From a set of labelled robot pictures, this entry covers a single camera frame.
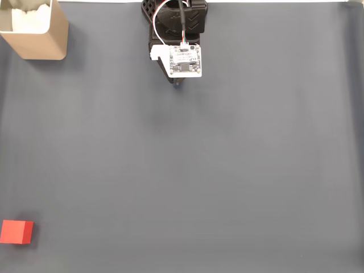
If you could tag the red cube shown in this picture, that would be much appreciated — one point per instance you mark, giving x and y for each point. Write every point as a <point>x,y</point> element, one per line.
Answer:
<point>14,231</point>

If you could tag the beige box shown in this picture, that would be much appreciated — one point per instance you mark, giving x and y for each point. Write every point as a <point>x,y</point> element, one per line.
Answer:
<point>42,45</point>

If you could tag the dark table mat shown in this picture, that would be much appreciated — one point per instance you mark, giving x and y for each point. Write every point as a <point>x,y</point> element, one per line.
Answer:
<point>199,156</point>

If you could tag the white padding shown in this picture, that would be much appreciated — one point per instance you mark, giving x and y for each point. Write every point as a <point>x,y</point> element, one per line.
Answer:
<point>31,20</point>

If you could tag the white camera board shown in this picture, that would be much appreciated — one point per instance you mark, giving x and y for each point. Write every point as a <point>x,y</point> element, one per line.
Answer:
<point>185,61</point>

